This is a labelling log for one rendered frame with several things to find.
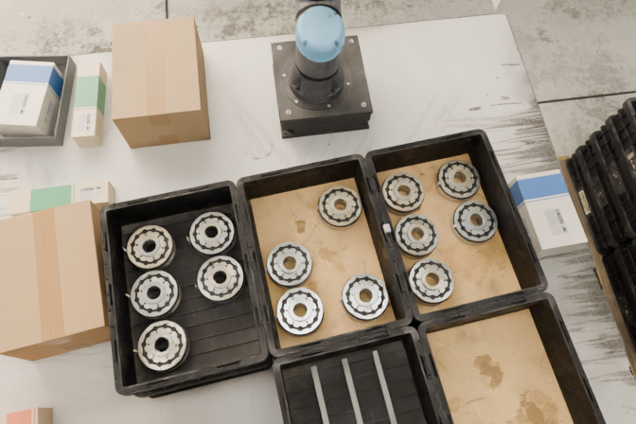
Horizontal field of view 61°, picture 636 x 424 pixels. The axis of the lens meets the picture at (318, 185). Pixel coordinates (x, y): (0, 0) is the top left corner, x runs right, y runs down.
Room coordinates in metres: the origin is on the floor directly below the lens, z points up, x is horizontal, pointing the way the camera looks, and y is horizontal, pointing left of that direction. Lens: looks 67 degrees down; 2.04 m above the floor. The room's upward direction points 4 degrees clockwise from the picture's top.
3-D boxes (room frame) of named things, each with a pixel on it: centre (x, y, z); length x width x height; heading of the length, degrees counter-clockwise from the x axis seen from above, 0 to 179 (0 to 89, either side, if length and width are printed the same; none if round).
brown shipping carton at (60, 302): (0.26, 0.58, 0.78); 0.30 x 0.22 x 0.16; 19
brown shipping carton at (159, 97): (0.82, 0.45, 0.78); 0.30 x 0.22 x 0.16; 12
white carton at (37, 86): (0.75, 0.81, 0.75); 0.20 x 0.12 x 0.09; 1
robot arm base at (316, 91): (0.85, 0.02, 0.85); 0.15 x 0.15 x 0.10
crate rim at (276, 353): (0.34, -0.01, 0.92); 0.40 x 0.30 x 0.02; 17
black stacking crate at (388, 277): (0.34, -0.01, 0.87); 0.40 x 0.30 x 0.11; 17
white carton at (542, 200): (0.53, -0.59, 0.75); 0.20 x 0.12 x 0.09; 14
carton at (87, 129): (0.77, 0.65, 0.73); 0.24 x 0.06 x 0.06; 9
